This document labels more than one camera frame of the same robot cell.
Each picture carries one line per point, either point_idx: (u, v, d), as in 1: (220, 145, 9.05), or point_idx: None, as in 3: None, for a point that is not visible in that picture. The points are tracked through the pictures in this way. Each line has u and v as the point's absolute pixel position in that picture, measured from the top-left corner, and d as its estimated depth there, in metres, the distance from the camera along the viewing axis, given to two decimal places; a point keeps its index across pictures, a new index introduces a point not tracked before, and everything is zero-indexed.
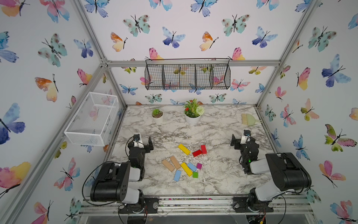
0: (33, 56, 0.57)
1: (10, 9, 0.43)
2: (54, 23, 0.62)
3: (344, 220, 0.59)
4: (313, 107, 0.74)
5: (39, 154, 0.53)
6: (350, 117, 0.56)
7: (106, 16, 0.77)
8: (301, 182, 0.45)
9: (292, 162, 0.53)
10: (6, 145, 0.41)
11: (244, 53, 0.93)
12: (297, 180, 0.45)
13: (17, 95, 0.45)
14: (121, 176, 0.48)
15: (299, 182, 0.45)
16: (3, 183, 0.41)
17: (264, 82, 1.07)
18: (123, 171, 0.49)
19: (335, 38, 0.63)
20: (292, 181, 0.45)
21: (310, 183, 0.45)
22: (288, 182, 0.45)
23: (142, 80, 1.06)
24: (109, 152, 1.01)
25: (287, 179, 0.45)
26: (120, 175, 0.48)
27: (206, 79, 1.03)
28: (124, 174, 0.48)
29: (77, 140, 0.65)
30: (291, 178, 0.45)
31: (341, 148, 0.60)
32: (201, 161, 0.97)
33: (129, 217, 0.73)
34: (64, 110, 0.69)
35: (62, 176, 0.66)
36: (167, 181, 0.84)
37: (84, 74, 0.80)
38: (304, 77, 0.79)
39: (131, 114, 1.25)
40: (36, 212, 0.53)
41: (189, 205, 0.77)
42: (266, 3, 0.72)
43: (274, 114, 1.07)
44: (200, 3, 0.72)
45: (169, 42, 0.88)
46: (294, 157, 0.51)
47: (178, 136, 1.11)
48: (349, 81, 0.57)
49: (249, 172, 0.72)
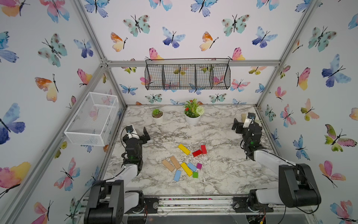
0: (33, 56, 0.57)
1: (10, 9, 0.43)
2: (54, 24, 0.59)
3: (344, 220, 0.59)
4: (313, 107, 0.74)
5: (39, 154, 0.53)
6: (350, 117, 0.56)
7: (106, 17, 0.77)
8: (311, 203, 0.42)
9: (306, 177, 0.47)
10: (6, 145, 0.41)
11: (244, 53, 0.93)
12: (305, 198, 0.42)
13: (17, 95, 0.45)
14: (113, 200, 0.43)
15: (307, 200, 0.42)
16: (3, 183, 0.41)
17: (264, 82, 1.07)
18: (115, 194, 0.44)
19: (335, 38, 0.63)
20: (301, 199, 0.42)
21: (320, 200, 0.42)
22: (297, 202, 0.42)
23: (142, 80, 1.06)
24: (109, 152, 1.01)
25: (297, 200, 0.42)
26: (112, 200, 0.43)
27: (206, 79, 1.03)
28: (116, 197, 0.43)
29: (77, 140, 0.65)
30: (299, 196, 0.42)
31: (341, 148, 0.60)
32: (201, 161, 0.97)
33: (129, 216, 0.73)
34: (64, 110, 0.69)
35: (62, 176, 0.66)
36: (167, 181, 0.84)
37: (84, 74, 0.80)
38: (304, 77, 0.79)
39: (131, 114, 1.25)
40: (36, 212, 0.53)
41: (189, 205, 0.77)
42: (266, 3, 0.72)
43: (274, 114, 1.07)
44: (200, 3, 0.72)
45: (169, 42, 0.88)
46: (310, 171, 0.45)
47: (178, 136, 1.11)
48: (349, 81, 0.57)
49: (251, 155, 0.68)
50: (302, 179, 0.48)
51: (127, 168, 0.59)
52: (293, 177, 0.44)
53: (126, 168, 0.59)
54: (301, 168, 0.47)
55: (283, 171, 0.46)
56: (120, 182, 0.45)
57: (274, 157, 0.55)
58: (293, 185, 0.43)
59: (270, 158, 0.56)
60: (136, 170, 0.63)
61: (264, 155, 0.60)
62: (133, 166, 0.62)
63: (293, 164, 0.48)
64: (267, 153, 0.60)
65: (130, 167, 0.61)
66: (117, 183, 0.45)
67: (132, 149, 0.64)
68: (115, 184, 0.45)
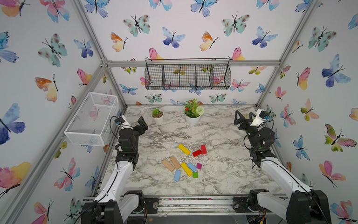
0: (33, 56, 0.57)
1: (10, 9, 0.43)
2: (54, 24, 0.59)
3: (344, 220, 0.59)
4: (312, 107, 0.74)
5: (39, 154, 0.53)
6: (350, 117, 0.56)
7: (106, 17, 0.77)
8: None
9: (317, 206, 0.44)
10: (6, 145, 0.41)
11: (244, 54, 0.93)
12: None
13: (17, 95, 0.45)
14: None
15: None
16: (3, 183, 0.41)
17: (264, 82, 1.07)
18: (109, 219, 0.40)
19: (335, 38, 0.63)
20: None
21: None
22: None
23: (142, 80, 1.06)
24: (109, 152, 1.01)
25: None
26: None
27: (206, 79, 1.03)
28: (111, 221, 0.40)
29: (77, 140, 0.65)
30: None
31: (340, 148, 0.60)
32: (201, 161, 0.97)
33: (129, 217, 0.73)
34: (64, 110, 0.69)
35: (62, 176, 0.65)
36: (167, 181, 0.84)
37: (84, 75, 0.80)
38: (304, 76, 0.79)
39: (131, 114, 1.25)
40: (36, 212, 0.53)
41: (189, 205, 0.77)
42: (266, 3, 0.72)
43: (274, 114, 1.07)
44: (200, 3, 0.72)
45: (169, 42, 0.88)
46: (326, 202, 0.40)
47: (178, 136, 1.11)
48: (349, 81, 0.57)
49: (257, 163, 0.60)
50: (314, 204, 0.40)
51: (120, 171, 0.53)
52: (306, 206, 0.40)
53: (119, 171, 0.53)
54: (316, 196, 0.43)
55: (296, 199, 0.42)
56: (113, 204, 0.41)
57: (285, 175, 0.49)
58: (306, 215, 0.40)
59: (281, 174, 0.51)
60: (131, 170, 0.57)
61: (273, 167, 0.55)
62: (125, 165, 0.56)
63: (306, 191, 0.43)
64: (278, 166, 0.54)
65: (123, 170, 0.54)
66: (110, 205, 0.41)
67: (126, 140, 0.58)
68: (108, 206, 0.41)
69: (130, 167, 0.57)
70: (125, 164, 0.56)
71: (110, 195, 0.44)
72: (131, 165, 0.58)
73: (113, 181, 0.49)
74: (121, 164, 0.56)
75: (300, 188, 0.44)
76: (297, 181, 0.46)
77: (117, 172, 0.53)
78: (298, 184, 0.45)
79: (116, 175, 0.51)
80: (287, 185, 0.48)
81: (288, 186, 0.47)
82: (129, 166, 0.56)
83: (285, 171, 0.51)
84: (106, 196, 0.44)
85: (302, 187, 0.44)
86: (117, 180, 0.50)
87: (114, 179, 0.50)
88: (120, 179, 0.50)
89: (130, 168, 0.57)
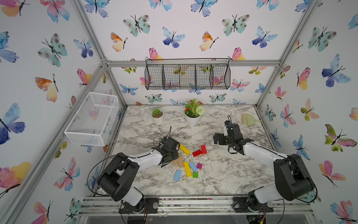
0: (34, 57, 0.57)
1: (10, 9, 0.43)
2: (54, 23, 0.62)
3: (344, 220, 0.59)
4: (313, 107, 0.74)
5: (39, 154, 0.53)
6: (350, 117, 0.56)
7: (106, 17, 0.77)
8: (306, 191, 0.43)
9: (298, 167, 0.49)
10: (6, 145, 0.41)
11: (244, 53, 0.93)
12: (301, 188, 0.44)
13: (17, 95, 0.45)
14: (121, 179, 0.45)
15: (303, 189, 0.43)
16: (3, 183, 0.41)
17: (264, 82, 1.07)
18: (127, 174, 0.46)
19: (335, 38, 0.63)
20: (298, 190, 0.43)
21: (313, 186, 0.44)
22: (296, 194, 0.43)
23: (142, 80, 1.06)
24: (109, 152, 1.01)
25: (295, 192, 0.43)
26: (121, 178, 0.45)
27: (206, 79, 1.03)
28: (126, 178, 0.45)
29: (77, 140, 0.65)
30: (296, 187, 0.44)
31: (341, 148, 0.60)
32: (201, 161, 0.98)
33: (129, 217, 0.73)
34: (63, 110, 0.68)
35: (62, 176, 0.65)
36: (167, 181, 0.84)
37: (84, 74, 0.80)
38: (304, 76, 0.79)
39: (131, 114, 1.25)
40: (36, 212, 0.53)
41: (189, 205, 0.77)
42: (266, 3, 0.72)
43: (274, 114, 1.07)
44: (200, 3, 0.72)
45: (169, 42, 0.88)
46: (300, 161, 0.46)
47: (178, 136, 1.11)
48: (349, 81, 0.57)
49: (241, 150, 0.68)
50: (294, 168, 0.49)
51: (151, 154, 0.60)
52: (288, 170, 0.44)
53: (151, 153, 0.61)
54: (293, 159, 0.48)
55: (278, 166, 0.46)
56: (135, 167, 0.47)
57: (265, 151, 0.55)
58: (290, 178, 0.44)
59: (262, 152, 0.56)
60: (157, 161, 0.63)
61: (253, 148, 0.60)
62: (158, 154, 0.63)
63: (285, 157, 0.49)
64: (257, 146, 0.60)
65: (154, 155, 0.61)
66: (132, 166, 0.47)
67: (173, 141, 0.73)
68: (131, 166, 0.47)
69: (159, 159, 0.64)
70: (158, 153, 0.64)
71: (137, 160, 0.51)
72: (160, 159, 0.64)
73: (144, 156, 0.56)
74: (155, 152, 0.63)
75: (279, 157, 0.49)
76: (275, 152, 0.53)
77: (149, 152, 0.61)
78: (276, 154, 0.51)
79: (148, 154, 0.59)
80: (269, 158, 0.53)
81: (269, 158, 0.52)
82: (159, 158, 0.63)
83: (264, 149, 0.57)
84: (134, 158, 0.52)
85: (280, 156, 0.50)
86: (147, 157, 0.57)
87: (145, 155, 0.57)
88: (148, 159, 0.56)
89: (158, 160, 0.63)
